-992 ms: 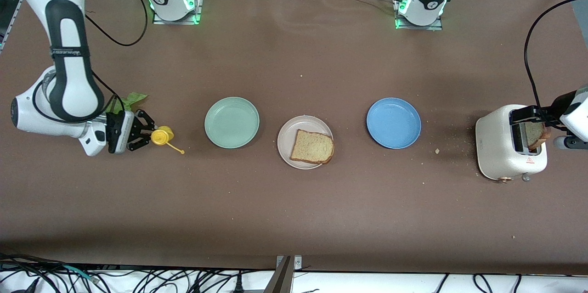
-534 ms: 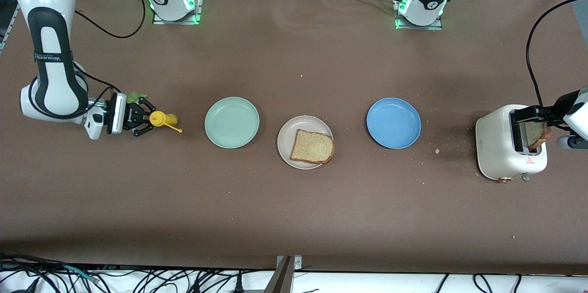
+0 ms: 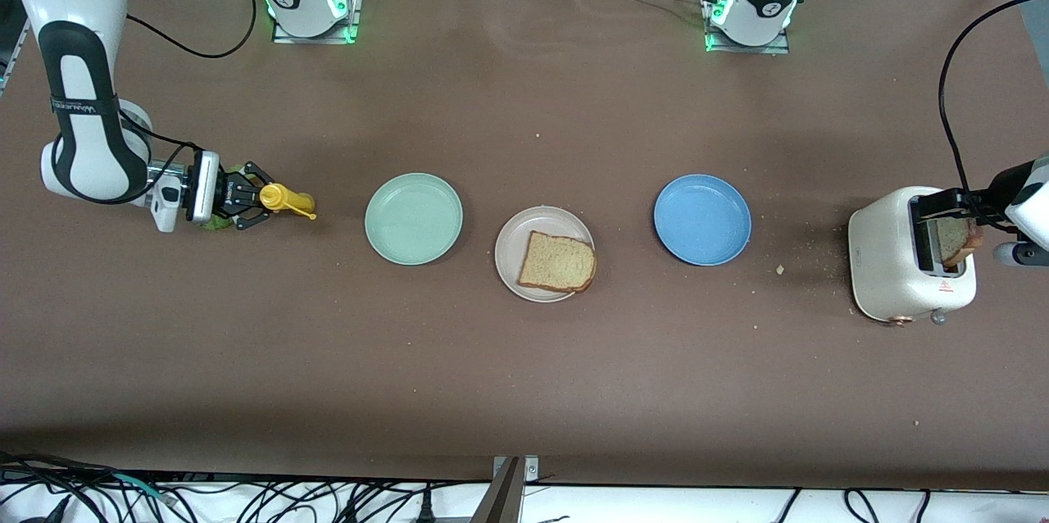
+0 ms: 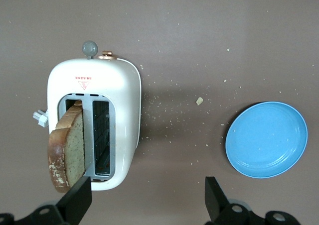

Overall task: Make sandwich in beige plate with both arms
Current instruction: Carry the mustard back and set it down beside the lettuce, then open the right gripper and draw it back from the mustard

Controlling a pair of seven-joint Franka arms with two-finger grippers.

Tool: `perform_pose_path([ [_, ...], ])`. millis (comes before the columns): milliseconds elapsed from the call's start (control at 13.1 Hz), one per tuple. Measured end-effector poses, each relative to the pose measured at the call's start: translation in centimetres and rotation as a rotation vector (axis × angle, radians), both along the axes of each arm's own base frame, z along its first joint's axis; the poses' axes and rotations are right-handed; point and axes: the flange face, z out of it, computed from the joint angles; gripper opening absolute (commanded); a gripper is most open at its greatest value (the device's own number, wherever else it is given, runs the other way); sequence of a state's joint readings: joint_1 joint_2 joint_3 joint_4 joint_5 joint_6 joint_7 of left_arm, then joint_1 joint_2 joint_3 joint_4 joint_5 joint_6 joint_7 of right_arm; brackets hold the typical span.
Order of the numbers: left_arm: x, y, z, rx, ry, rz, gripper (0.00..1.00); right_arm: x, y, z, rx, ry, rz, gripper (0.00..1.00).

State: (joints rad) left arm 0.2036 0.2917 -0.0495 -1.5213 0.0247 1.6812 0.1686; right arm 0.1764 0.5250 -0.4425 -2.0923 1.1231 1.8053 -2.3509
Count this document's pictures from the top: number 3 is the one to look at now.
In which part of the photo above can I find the brown bread slice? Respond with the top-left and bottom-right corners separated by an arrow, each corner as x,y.
518,230 -> 597,294
934,215 -> 984,269

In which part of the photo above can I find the green lettuce leaf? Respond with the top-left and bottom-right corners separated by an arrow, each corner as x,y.
201,164 -> 248,231

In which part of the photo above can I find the yellow mustard squeeze bottle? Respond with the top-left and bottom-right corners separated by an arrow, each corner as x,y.
259,182 -> 319,221

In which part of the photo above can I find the light green plate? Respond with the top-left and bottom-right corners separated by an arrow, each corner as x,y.
365,172 -> 464,266

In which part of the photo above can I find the blue plate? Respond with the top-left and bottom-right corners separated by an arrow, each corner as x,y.
653,174 -> 752,267

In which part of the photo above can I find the beige plate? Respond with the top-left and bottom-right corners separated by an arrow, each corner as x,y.
494,206 -> 596,304

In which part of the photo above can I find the white toaster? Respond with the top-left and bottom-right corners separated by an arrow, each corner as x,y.
848,185 -> 978,327

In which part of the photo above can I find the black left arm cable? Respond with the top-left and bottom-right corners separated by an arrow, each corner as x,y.
938,0 -> 1049,202

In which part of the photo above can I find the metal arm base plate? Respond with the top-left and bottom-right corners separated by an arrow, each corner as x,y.
270,0 -> 363,45
703,0 -> 792,56

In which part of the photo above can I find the teal cable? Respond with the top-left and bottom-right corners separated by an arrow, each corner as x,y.
113,471 -> 178,506

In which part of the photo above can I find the metal corner bracket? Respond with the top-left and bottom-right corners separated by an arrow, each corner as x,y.
492,455 -> 540,484

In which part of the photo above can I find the aluminium frame post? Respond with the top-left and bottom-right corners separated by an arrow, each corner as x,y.
471,457 -> 526,523

